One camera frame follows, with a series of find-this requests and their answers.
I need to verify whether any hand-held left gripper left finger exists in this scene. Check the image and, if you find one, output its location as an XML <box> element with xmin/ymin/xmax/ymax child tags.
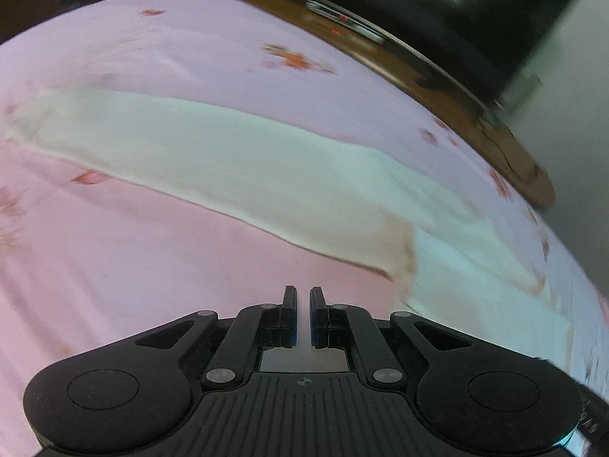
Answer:
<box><xmin>135</xmin><ymin>286</ymin><xmax>300</xmax><ymax>389</ymax></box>

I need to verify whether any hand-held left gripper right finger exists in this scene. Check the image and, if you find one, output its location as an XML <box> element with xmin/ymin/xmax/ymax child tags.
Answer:
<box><xmin>309</xmin><ymin>286</ymin><xmax>473</xmax><ymax>386</ymax></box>

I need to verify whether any white small garment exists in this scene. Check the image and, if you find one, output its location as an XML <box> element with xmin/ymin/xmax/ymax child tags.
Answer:
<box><xmin>2</xmin><ymin>88</ymin><xmax>591</xmax><ymax>372</ymax></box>

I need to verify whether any pink floral bedsheet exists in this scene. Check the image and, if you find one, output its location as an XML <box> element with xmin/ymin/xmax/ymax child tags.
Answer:
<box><xmin>0</xmin><ymin>0</ymin><xmax>609</xmax><ymax>457</ymax></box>

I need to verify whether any wooden TV stand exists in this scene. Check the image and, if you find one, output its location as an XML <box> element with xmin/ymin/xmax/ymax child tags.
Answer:
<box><xmin>128</xmin><ymin>0</ymin><xmax>557</xmax><ymax>208</ymax></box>

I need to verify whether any grey remote control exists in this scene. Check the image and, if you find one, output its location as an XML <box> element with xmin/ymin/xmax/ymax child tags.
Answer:
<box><xmin>306</xmin><ymin>1</ymin><xmax>387</xmax><ymax>45</ymax></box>

